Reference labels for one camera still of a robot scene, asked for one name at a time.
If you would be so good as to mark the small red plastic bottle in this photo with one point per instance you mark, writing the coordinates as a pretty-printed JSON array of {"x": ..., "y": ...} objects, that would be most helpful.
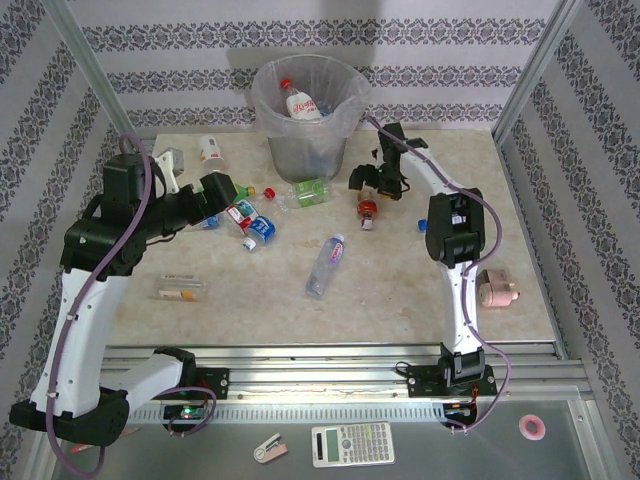
[{"x": 367, "y": 209}]

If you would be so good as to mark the clear bottle red cap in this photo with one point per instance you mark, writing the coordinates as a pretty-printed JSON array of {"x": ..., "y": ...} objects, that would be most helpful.
[{"x": 239, "y": 212}]

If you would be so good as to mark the white red label plastic bottle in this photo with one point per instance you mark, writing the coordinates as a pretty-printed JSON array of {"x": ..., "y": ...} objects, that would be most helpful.
[{"x": 212, "y": 150}]

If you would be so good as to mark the clear bottle blue cap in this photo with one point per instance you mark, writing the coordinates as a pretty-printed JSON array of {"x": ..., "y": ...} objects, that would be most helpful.
[{"x": 422, "y": 226}]

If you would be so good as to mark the clear bottle green label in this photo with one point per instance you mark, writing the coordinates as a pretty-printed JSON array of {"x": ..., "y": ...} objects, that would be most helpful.
[{"x": 310, "y": 189}]

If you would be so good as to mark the clear bottle pink label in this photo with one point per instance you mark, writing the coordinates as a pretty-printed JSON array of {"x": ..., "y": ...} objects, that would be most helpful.
[{"x": 327, "y": 262}]

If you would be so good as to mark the clear bottle orange label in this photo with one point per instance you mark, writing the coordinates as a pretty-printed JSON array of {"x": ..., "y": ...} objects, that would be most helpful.
[{"x": 180, "y": 290}]

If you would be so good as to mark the crushed white bottle red cap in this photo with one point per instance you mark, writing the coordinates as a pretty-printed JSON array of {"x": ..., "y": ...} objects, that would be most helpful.
[{"x": 300, "y": 106}]

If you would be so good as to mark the pink plastic container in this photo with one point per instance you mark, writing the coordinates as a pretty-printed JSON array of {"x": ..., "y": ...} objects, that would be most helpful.
[{"x": 495, "y": 290}]

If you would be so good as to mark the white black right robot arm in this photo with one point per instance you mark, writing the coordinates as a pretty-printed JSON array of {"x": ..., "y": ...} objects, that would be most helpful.
[{"x": 462, "y": 310}]

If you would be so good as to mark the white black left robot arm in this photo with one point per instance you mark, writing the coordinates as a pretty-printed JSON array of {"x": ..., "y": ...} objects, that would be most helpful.
[{"x": 80, "y": 320}]

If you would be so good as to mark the grey metal mesh bin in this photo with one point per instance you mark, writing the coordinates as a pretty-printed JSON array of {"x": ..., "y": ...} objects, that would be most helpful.
[{"x": 305, "y": 160}]

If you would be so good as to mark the clear plastic bin liner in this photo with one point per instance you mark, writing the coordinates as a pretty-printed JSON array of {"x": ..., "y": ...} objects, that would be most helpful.
[{"x": 262, "y": 112}]

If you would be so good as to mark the left controller board green light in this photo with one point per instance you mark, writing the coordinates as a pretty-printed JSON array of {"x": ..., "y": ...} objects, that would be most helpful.
[{"x": 185, "y": 413}]

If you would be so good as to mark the right controller board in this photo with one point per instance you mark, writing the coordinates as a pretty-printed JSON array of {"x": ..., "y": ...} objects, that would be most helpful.
[{"x": 457, "y": 412}]

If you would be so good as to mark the white scientific calculator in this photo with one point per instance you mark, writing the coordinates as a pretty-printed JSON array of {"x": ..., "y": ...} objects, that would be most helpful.
[{"x": 352, "y": 445}]

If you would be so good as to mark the pink white stapler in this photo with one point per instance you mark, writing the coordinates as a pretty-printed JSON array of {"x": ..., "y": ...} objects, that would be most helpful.
[{"x": 270, "y": 448}]

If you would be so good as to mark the pink tape roll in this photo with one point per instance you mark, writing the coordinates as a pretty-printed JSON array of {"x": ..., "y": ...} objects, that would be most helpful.
[{"x": 521, "y": 427}]

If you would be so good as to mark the aluminium right side rail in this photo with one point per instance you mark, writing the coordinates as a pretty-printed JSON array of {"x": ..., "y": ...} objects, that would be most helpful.
[{"x": 533, "y": 240}]

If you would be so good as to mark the aluminium left frame post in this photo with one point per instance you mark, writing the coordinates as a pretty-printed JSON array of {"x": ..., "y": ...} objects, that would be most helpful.
[{"x": 92, "y": 70}]

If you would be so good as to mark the aluminium frame post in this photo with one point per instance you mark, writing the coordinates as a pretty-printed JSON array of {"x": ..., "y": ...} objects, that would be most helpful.
[
  {"x": 542, "y": 65},
  {"x": 92, "y": 70}
]

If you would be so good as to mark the aluminium right frame post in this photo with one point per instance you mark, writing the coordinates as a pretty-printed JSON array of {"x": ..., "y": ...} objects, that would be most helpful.
[{"x": 542, "y": 65}]

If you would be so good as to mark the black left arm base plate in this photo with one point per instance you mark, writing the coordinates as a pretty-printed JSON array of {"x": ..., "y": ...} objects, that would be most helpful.
[{"x": 217, "y": 382}]

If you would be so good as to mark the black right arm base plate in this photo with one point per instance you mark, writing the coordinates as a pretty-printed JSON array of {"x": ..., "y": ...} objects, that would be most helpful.
[{"x": 420, "y": 382}]

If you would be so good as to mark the aluminium front frame rails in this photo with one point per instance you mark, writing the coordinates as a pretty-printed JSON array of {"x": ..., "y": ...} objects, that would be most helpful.
[{"x": 320, "y": 372}]

